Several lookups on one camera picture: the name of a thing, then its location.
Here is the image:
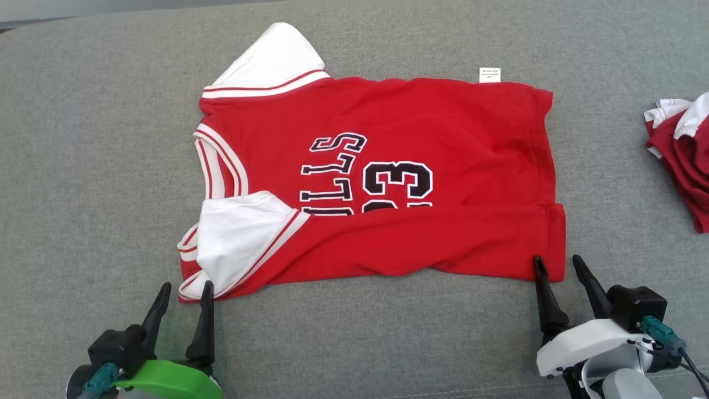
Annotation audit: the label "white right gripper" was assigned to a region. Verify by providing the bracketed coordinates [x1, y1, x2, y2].
[533, 254, 653, 380]

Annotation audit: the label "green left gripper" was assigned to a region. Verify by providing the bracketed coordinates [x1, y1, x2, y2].
[114, 280, 223, 399]

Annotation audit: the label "red shorts with white stripe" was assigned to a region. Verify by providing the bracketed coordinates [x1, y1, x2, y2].
[644, 91, 709, 234]

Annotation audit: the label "red basketball jersey white sleeves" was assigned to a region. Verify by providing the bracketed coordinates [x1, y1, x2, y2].
[177, 22, 567, 304]

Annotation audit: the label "teal plug right camera cable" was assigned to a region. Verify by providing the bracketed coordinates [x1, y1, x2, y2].
[637, 315, 709, 391]

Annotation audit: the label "teal plug camera cable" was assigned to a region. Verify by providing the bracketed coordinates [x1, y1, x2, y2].
[76, 363, 126, 399]
[637, 315, 709, 391]

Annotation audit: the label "teal plug left camera cable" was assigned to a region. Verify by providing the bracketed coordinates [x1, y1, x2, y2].
[76, 363, 126, 399]

